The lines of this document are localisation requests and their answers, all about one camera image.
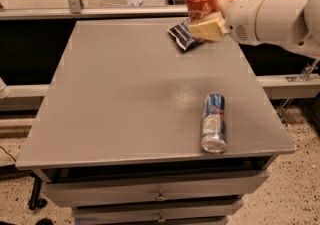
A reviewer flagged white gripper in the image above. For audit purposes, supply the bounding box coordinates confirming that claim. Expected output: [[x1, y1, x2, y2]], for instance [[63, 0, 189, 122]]
[[188, 0, 265, 46]]

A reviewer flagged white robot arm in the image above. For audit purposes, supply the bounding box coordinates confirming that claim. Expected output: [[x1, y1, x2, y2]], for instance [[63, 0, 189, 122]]
[[188, 0, 320, 59]]

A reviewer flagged blue chip bag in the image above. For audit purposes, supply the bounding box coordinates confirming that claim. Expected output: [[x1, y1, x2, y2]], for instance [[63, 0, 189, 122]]
[[168, 19, 202, 51]]

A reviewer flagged blue silver energy drink can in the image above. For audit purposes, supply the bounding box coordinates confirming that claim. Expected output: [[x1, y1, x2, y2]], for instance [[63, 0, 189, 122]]
[[201, 93, 227, 154]]

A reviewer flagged grey drawer cabinet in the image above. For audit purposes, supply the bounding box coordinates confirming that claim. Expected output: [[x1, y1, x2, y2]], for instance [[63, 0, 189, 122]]
[[17, 18, 294, 225]]

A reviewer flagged lower drawer with knob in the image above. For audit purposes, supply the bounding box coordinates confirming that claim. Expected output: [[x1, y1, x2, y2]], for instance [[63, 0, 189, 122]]
[[72, 199, 243, 225]]

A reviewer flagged drawer with knob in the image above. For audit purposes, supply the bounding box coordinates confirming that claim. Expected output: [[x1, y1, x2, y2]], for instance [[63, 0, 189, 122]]
[[43, 170, 269, 207], [72, 199, 243, 225]]

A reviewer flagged white object at left edge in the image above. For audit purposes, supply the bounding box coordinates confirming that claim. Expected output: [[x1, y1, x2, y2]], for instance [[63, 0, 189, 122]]
[[0, 77, 11, 99]]

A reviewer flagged top drawer with knob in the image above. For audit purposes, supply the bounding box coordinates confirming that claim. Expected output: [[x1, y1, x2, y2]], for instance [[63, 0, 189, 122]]
[[43, 170, 269, 207]]

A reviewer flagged black caster wheel stand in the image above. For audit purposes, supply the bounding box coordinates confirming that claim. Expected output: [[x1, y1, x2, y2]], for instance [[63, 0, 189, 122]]
[[28, 173, 54, 225]]

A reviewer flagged black cable on floor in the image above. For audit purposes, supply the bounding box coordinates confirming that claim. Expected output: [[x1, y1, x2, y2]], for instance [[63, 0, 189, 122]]
[[0, 145, 18, 164]]

